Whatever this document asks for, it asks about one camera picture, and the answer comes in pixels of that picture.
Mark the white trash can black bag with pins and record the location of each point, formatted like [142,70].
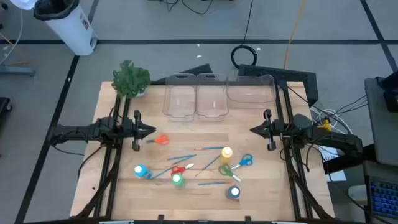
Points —
[73,31]

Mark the grey stand base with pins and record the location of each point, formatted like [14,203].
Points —
[15,70]

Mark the white label strip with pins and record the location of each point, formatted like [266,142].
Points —
[116,222]
[289,222]

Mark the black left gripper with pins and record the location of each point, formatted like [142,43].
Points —
[136,130]

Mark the black desk leg bar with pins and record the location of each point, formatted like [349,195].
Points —
[348,158]

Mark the white paper sheet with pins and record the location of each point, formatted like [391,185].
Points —
[337,176]

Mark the black device on desk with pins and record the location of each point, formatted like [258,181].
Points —
[392,99]

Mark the dark blue paint bottle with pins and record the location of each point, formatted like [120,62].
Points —
[230,194]

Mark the large black corner plate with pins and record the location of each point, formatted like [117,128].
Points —
[295,76]

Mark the light blue paint bottle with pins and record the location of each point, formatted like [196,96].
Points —
[144,172]

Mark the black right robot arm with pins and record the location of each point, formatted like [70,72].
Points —
[335,138]

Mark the black chair base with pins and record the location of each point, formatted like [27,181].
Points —
[4,104]

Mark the yellow connector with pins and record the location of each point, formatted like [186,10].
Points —
[325,125]

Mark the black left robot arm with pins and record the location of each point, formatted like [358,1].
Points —
[77,130]

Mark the green potted plant white pot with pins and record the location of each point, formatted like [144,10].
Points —
[130,81]

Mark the green paint bottle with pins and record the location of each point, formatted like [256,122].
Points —
[178,182]

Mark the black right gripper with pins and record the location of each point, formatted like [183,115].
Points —
[275,130]

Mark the clear wide plastic bin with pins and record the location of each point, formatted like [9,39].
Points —
[250,93]

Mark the black bracket clip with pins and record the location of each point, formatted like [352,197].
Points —
[247,219]
[160,218]

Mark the backlit keyboard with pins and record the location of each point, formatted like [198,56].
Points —
[384,197]

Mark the pale round object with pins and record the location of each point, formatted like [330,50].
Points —
[357,193]

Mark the grey side desk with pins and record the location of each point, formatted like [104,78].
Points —
[382,133]

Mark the clear narrow plastic bin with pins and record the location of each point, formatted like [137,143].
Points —
[211,105]
[174,105]

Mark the small black corner plate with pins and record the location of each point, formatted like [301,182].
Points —
[199,71]

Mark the yellow paint bottle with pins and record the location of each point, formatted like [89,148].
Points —
[226,157]

